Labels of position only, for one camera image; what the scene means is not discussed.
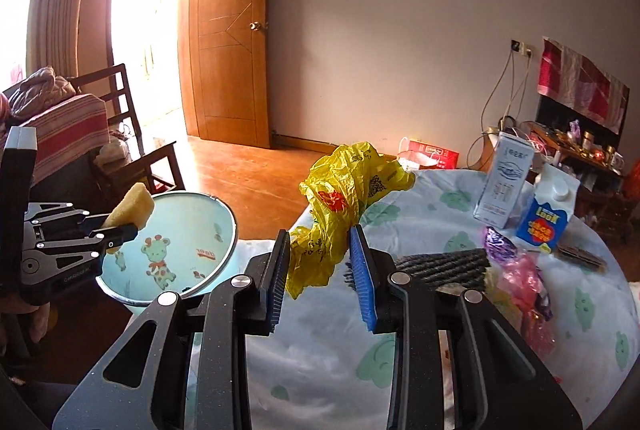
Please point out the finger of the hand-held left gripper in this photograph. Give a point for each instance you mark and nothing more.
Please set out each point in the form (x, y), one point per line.
(112, 237)
(92, 220)

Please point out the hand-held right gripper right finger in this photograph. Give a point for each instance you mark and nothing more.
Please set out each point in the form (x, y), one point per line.
(362, 282)

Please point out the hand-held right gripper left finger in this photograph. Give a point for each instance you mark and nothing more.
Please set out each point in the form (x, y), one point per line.
(277, 282)

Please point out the yellow sponge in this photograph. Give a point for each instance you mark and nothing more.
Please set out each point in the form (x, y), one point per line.
(132, 205)

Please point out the steel wool scrubber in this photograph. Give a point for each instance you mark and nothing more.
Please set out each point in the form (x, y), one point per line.
(440, 265)

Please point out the light blue cartoon basin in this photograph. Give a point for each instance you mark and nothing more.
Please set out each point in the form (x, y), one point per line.
(200, 230)

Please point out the yellow plastic bag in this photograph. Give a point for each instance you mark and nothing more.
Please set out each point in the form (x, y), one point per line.
(345, 180)

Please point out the tissue pack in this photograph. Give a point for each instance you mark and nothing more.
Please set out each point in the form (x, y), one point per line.
(112, 153)

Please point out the red striped cloth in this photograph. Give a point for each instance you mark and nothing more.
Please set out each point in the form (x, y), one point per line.
(65, 130)

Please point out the dark wooden chair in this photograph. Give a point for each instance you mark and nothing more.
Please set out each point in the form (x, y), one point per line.
(125, 95)

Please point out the purple foil wrapper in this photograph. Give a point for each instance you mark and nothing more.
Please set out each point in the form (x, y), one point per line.
(500, 242)

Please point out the pile of clothes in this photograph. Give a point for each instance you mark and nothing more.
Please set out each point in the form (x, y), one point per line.
(40, 85)

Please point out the red gift bag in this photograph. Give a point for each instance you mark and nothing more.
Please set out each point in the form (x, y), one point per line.
(435, 155)

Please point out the pink plastic bag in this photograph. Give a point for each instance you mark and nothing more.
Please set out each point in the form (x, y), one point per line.
(525, 280)

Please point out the tall white milk carton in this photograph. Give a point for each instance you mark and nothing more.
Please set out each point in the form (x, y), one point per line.
(502, 180)

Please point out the blue and white carton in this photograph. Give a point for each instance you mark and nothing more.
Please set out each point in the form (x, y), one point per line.
(542, 220)

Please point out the wooden door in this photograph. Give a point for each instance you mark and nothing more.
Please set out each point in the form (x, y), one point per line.
(225, 60)

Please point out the wooden cabinet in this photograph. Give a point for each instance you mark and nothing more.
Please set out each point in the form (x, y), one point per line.
(600, 205)

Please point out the metal door knob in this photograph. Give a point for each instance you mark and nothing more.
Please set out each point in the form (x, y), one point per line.
(258, 26)

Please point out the black television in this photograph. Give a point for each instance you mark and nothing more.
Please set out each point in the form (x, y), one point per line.
(555, 110)

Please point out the orange plastic bag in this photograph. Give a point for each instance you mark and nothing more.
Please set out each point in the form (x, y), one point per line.
(634, 175)

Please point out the red patterned cloth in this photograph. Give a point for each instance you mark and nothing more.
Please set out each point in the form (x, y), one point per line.
(575, 75)

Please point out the wall socket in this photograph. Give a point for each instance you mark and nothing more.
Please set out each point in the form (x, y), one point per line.
(522, 48)

